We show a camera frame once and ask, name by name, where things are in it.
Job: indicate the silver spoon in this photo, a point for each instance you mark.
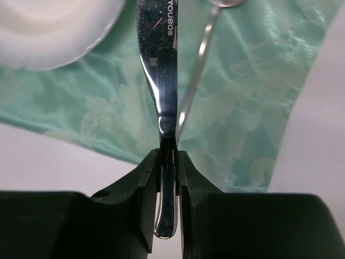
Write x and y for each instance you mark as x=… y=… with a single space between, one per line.
x=202 y=53

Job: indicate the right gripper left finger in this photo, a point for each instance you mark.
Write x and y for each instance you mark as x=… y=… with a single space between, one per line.
x=115 y=222

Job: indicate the green satin placemat cloth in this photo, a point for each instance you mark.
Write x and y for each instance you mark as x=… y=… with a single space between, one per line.
x=259 y=57

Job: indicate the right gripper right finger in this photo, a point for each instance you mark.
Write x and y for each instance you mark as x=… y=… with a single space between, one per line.
x=216 y=224

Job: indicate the silver table knife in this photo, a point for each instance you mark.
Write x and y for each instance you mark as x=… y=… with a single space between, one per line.
x=157 y=40

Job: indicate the white ceramic plate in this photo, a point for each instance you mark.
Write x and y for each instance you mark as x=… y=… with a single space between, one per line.
x=45 y=35

